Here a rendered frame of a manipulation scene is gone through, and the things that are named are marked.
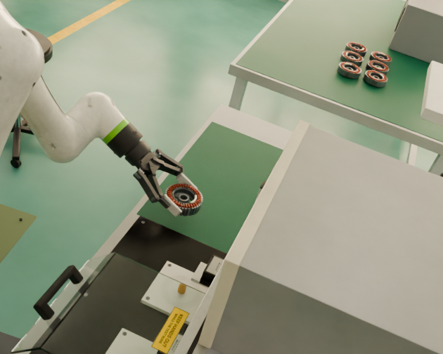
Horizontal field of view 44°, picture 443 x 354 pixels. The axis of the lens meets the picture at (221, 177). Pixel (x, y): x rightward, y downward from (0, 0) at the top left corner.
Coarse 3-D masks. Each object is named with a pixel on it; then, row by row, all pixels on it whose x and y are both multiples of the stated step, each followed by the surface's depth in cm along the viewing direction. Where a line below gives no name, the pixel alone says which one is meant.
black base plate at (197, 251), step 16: (144, 224) 154; (128, 240) 148; (144, 240) 149; (160, 240) 151; (176, 240) 152; (192, 240) 153; (128, 256) 144; (144, 256) 145; (160, 256) 146; (176, 256) 147; (192, 256) 149; (208, 256) 150; (224, 256) 151; (32, 352) 117
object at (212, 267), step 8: (216, 256) 130; (200, 264) 132; (208, 264) 127; (216, 264) 128; (200, 272) 130; (208, 272) 126; (216, 272) 126; (192, 280) 129; (200, 280) 127; (208, 280) 126; (208, 288) 128
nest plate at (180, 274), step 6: (168, 264) 143; (174, 264) 144; (162, 270) 141; (168, 270) 141; (174, 270) 142; (180, 270) 142; (186, 270) 143; (168, 276) 140; (174, 276) 140; (180, 276) 141; (186, 276) 141; (192, 276) 142; (186, 282) 140; (192, 282) 140; (198, 288) 139; (204, 288) 140
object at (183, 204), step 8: (176, 184) 160; (184, 184) 161; (168, 192) 156; (176, 192) 160; (184, 192) 161; (192, 192) 159; (200, 192) 160; (176, 200) 155; (184, 200) 157; (192, 200) 160; (200, 200) 157; (184, 208) 154; (192, 208) 154
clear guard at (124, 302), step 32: (64, 288) 103; (96, 288) 98; (128, 288) 99; (160, 288) 101; (192, 288) 102; (64, 320) 91; (96, 320) 93; (128, 320) 94; (160, 320) 95; (64, 352) 87; (96, 352) 88; (128, 352) 89; (160, 352) 91
